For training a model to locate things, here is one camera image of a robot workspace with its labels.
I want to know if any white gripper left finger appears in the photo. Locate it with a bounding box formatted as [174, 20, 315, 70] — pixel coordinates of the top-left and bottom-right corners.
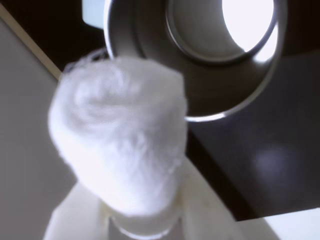
[43, 183, 111, 240]

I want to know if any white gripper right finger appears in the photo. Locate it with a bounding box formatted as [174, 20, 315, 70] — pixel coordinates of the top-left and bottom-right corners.
[171, 159, 276, 240]

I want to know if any white gauze roll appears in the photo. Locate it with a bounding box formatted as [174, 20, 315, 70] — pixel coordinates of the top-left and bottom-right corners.
[48, 48, 189, 219]

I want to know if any dark brown table mat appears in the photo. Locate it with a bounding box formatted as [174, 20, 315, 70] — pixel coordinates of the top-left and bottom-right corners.
[0, 0, 320, 222]

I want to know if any pale green steel mug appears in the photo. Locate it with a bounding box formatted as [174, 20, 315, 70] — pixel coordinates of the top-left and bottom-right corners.
[82, 0, 288, 123]

